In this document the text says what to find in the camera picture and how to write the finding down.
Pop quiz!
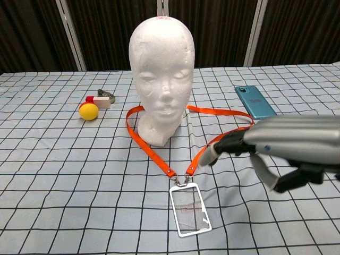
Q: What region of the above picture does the teal smartphone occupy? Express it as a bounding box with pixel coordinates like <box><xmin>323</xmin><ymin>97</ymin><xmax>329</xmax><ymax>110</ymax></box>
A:
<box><xmin>234</xmin><ymin>86</ymin><xmax>277</xmax><ymax>120</ymax></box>

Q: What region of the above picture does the clear white-framed badge holder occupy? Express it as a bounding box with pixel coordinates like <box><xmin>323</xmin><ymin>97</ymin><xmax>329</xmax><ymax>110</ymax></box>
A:
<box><xmin>169</xmin><ymin>183</ymin><xmax>213</xmax><ymax>237</ymax></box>

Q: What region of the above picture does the grey metal clip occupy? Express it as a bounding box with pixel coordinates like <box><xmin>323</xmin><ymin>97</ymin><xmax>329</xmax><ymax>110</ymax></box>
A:
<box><xmin>97</xmin><ymin>89</ymin><xmax>116</xmax><ymax>104</ymax></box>

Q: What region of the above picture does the orange lanyard strap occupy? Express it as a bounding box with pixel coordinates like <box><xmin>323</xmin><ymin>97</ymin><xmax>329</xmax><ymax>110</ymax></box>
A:
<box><xmin>125</xmin><ymin>105</ymin><xmax>255</xmax><ymax>186</ymax></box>

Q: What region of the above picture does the white and red eraser block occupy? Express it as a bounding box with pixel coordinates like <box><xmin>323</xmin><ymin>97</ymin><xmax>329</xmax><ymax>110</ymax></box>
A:
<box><xmin>85</xmin><ymin>96</ymin><xmax>111</xmax><ymax>109</ymax></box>

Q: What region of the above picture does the checked blue-white tablecloth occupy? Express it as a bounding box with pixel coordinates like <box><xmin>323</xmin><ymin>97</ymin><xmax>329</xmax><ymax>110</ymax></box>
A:
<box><xmin>0</xmin><ymin>63</ymin><xmax>340</xmax><ymax>255</ymax></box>

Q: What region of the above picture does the white foam mannequin head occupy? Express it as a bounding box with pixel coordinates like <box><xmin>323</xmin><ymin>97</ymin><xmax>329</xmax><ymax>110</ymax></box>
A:
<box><xmin>129</xmin><ymin>15</ymin><xmax>195</xmax><ymax>147</ymax></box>

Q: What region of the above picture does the red and yellow ball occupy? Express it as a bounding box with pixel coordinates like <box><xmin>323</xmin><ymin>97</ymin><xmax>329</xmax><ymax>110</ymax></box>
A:
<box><xmin>79</xmin><ymin>102</ymin><xmax>99</xmax><ymax>122</ymax></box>

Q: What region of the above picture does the black screen panel white frame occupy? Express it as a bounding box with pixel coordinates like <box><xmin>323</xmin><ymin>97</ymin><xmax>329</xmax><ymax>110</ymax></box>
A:
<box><xmin>249</xmin><ymin>0</ymin><xmax>340</xmax><ymax>66</ymax></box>
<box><xmin>0</xmin><ymin>0</ymin><xmax>83</xmax><ymax>74</ymax></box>
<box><xmin>159</xmin><ymin>0</ymin><xmax>262</xmax><ymax>69</ymax></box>
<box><xmin>59</xmin><ymin>0</ymin><xmax>163</xmax><ymax>72</ymax></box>

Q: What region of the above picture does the right five-finger robot hand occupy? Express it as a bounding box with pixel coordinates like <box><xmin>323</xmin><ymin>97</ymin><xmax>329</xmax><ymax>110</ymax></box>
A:
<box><xmin>199</xmin><ymin>114</ymin><xmax>340</xmax><ymax>194</ymax></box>

